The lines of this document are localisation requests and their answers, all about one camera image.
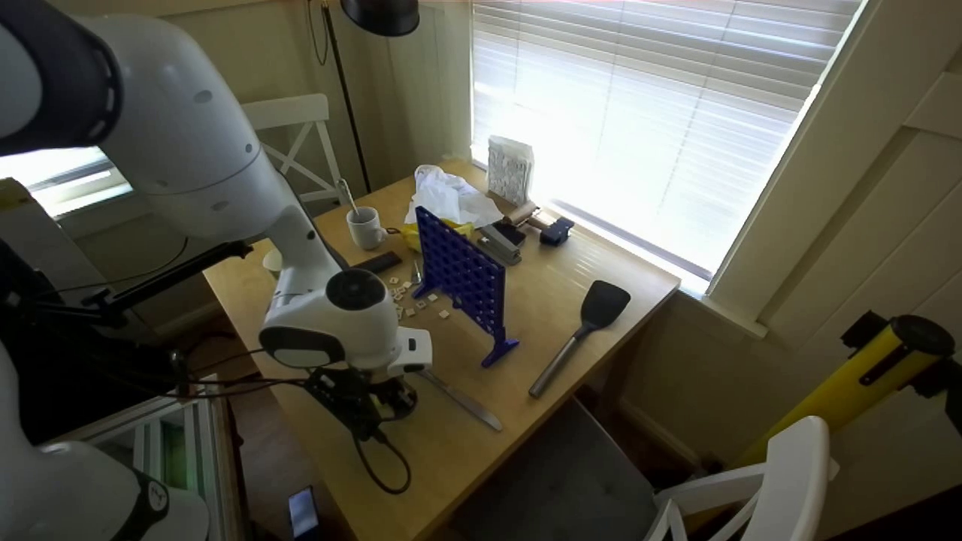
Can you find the black spatula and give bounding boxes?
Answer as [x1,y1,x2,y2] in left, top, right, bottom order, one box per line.
[528,279,630,400]

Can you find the black floor lamp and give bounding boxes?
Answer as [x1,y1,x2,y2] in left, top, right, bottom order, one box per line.
[318,0,422,186]

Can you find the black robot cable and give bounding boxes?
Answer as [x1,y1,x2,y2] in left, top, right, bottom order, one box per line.
[351,429,414,500]

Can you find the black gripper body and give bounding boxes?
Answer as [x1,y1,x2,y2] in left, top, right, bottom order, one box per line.
[302,371,417,438]

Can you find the small dark blue box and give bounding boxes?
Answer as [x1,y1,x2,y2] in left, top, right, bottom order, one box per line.
[539,215,574,247]

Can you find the white mug with utensil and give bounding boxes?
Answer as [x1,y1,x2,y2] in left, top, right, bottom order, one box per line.
[339,181,384,253]

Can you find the grey stapler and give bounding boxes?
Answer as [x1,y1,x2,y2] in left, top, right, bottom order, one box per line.
[479,221,521,263]

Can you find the white wooden chair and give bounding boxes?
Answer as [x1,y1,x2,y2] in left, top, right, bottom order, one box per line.
[642,414,836,541]

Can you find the white window blinds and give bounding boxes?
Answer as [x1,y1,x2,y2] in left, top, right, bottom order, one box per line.
[471,0,861,277]

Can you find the white chair behind table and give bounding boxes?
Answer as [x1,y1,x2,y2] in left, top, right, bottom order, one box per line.
[242,93,348,205]

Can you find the clear plastic bag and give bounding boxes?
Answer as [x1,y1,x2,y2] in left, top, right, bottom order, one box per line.
[404,165,502,228]

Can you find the black remote control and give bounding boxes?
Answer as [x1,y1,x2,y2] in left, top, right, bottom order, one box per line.
[355,249,402,272]

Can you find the smartphone on floor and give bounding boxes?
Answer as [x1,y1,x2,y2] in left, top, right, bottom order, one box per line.
[287,488,322,541]

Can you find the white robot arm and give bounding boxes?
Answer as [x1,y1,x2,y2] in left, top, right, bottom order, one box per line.
[0,0,432,438]

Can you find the blue connect four grid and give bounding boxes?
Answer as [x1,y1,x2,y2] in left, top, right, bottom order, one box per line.
[414,207,513,366]

